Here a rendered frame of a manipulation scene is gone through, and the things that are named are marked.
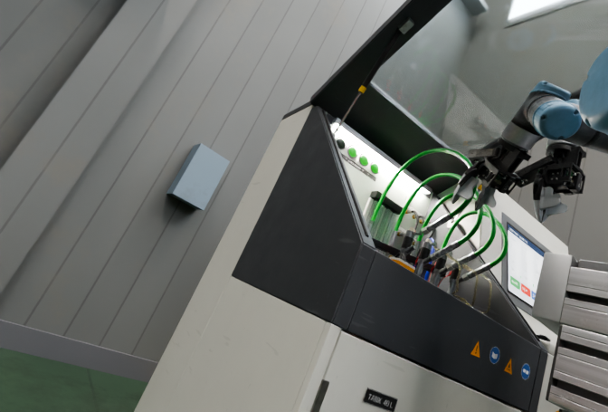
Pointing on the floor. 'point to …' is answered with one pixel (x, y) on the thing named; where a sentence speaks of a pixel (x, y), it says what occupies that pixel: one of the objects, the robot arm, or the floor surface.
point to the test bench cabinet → (260, 357)
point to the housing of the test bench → (221, 266)
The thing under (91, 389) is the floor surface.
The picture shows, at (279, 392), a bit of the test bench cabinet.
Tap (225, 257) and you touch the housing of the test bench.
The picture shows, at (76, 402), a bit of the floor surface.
